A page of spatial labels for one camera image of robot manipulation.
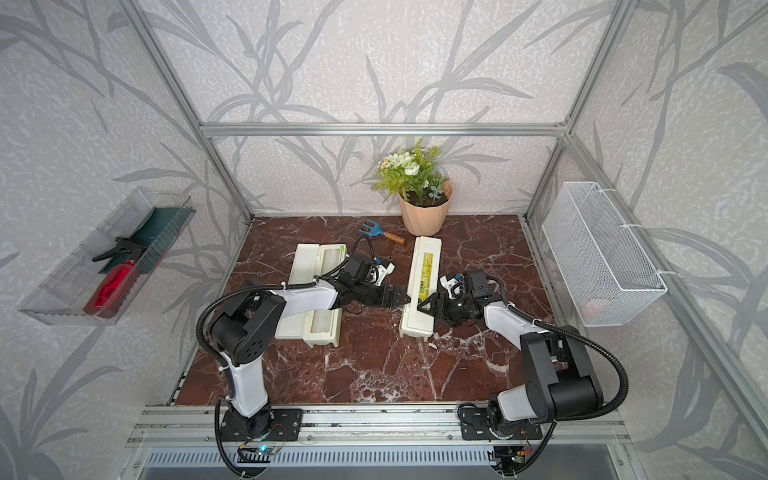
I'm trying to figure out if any cream dispenser base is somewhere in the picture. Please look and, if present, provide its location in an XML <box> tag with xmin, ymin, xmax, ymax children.
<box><xmin>275</xmin><ymin>244</ymin><xmax>347</xmax><ymax>347</ymax></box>

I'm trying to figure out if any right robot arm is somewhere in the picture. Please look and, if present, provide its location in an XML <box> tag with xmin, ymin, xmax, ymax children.
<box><xmin>417</xmin><ymin>270</ymin><xmax>608</xmax><ymax>426</ymax></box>

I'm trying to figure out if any red spray bottle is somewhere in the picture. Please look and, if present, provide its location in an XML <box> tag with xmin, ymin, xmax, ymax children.
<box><xmin>84</xmin><ymin>237</ymin><xmax>145</xmax><ymax>319</ymax></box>

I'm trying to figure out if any pink flower pot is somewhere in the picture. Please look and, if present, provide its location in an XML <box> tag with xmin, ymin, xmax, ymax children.
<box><xmin>399</xmin><ymin>180</ymin><xmax>453</xmax><ymax>237</ymax></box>

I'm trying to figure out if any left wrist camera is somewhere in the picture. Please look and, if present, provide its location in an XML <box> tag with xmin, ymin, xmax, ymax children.
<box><xmin>374</xmin><ymin>259</ymin><xmax>395</xmax><ymax>286</ymax></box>

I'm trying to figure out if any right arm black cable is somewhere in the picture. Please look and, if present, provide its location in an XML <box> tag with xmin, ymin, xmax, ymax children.
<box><xmin>446</xmin><ymin>272</ymin><xmax>630</xmax><ymax>475</ymax></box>

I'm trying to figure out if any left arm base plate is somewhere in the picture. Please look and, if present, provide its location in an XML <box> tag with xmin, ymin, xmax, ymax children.
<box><xmin>220</xmin><ymin>408</ymin><xmax>304</xmax><ymax>442</ymax></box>

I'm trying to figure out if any blue hand rake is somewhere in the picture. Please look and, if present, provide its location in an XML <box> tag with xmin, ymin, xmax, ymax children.
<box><xmin>359</xmin><ymin>219</ymin><xmax>405</xmax><ymax>245</ymax></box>

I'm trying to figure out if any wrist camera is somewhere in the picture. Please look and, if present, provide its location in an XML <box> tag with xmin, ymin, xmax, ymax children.
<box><xmin>440</xmin><ymin>274</ymin><xmax>464</xmax><ymax>299</ymax></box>
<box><xmin>374</xmin><ymin>259</ymin><xmax>395</xmax><ymax>286</ymax></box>

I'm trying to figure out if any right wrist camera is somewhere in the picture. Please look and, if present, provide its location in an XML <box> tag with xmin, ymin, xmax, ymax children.
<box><xmin>440</xmin><ymin>274</ymin><xmax>464</xmax><ymax>299</ymax></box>

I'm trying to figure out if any clear plastic wall tray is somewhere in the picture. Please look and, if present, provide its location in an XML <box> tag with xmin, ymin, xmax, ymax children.
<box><xmin>19</xmin><ymin>188</ymin><xmax>196</xmax><ymax>326</ymax></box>

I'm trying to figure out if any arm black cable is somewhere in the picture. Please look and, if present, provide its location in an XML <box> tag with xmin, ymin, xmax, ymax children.
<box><xmin>446</xmin><ymin>272</ymin><xmax>630</xmax><ymax>475</ymax></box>
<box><xmin>195</xmin><ymin>235</ymin><xmax>376</xmax><ymax>478</ymax></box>

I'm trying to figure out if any green artificial plant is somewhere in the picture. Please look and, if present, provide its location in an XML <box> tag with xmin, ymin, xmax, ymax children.
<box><xmin>372</xmin><ymin>140</ymin><xmax>448</xmax><ymax>208</ymax></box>

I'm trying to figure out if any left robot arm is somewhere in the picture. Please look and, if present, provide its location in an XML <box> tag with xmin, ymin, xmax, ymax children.
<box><xmin>196</xmin><ymin>254</ymin><xmax>410</xmax><ymax>420</ymax></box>

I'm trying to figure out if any cream dispenser lid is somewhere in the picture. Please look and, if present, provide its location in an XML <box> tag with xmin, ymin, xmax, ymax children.
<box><xmin>399</xmin><ymin>236</ymin><xmax>442</xmax><ymax>341</ymax></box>

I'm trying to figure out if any green folded cloth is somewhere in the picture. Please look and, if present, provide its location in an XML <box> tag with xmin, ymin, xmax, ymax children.
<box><xmin>100</xmin><ymin>207</ymin><xmax>195</xmax><ymax>275</ymax></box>

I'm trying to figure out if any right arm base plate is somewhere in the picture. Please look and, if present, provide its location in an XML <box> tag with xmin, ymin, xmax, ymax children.
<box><xmin>456</xmin><ymin>403</ymin><xmax>543</xmax><ymax>441</ymax></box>

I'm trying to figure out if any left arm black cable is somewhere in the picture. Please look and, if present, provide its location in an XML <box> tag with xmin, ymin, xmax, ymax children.
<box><xmin>195</xmin><ymin>235</ymin><xmax>376</xmax><ymax>478</ymax></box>

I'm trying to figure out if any white wire basket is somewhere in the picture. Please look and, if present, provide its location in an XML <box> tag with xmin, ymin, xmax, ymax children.
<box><xmin>542</xmin><ymin>181</ymin><xmax>668</xmax><ymax>327</ymax></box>

